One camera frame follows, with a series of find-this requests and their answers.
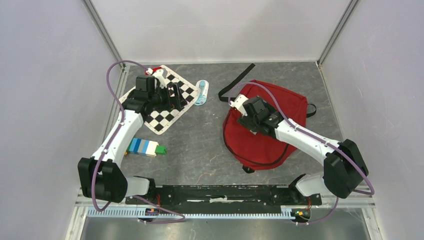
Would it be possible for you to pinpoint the toy block train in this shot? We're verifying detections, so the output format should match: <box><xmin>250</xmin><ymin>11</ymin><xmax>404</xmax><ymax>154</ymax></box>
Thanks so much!
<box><xmin>124</xmin><ymin>137</ymin><xmax>167</xmax><ymax>157</ymax></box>

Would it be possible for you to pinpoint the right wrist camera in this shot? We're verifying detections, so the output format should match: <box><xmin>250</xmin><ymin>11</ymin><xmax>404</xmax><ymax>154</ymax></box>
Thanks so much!
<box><xmin>229</xmin><ymin>94</ymin><xmax>248</xmax><ymax>116</ymax></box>

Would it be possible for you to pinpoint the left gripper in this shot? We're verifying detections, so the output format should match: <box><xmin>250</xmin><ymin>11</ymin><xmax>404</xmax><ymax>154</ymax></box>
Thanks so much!
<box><xmin>148</xmin><ymin>82</ymin><xmax>187</xmax><ymax>112</ymax></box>

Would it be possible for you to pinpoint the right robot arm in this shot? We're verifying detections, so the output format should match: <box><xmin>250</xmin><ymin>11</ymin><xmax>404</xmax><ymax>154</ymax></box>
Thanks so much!
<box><xmin>229</xmin><ymin>94</ymin><xmax>369</xmax><ymax>204</ymax></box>

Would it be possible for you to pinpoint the red plastic box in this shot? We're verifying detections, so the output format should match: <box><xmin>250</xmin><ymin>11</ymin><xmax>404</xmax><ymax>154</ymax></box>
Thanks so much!
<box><xmin>152</xmin><ymin>67</ymin><xmax>165</xmax><ymax>75</ymax></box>

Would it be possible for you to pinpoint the light blue pamphlet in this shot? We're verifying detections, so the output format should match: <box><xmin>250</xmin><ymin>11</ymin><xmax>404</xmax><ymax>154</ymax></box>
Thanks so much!
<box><xmin>194</xmin><ymin>79</ymin><xmax>209</xmax><ymax>106</ymax></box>

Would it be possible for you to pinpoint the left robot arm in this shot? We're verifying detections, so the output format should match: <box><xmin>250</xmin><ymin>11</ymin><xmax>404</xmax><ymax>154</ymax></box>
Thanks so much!
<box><xmin>77</xmin><ymin>75</ymin><xmax>194</xmax><ymax>204</ymax></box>

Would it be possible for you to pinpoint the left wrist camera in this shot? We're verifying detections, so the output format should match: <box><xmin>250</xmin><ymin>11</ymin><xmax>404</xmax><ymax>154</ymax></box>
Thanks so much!
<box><xmin>145</xmin><ymin>68</ymin><xmax>168</xmax><ymax>89</ymax></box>

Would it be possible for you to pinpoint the red backpack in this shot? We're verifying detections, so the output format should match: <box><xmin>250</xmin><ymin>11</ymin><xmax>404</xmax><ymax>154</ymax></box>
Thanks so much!
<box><xmin>222</xmin><ymin>79</ymin><xmax>317</xmax><ymax>174</ymax></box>

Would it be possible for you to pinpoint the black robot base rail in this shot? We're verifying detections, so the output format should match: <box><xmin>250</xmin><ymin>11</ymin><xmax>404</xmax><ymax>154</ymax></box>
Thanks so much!
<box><xmin>143</xmin><ymin>179</ymin><xmax>322</xmax><ymax>215</ymax></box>

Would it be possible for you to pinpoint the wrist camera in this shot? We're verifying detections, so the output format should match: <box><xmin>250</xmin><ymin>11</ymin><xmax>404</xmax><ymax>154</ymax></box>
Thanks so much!
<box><xmin>145</xmin><ymin>68</ymin><xmax>168</xmax><ymax>89</ymax></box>
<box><xmin>229</xmin><ymin>94</ymin><xmax>248</xmax><ymax>116</ymax></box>

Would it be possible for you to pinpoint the black white chess mat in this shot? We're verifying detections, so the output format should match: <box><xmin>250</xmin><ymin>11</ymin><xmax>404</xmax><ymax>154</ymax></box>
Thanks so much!
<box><xmin>119</xmin><ymin>65</ymin><xmax>200</xmax><ymax>135</ymax></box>

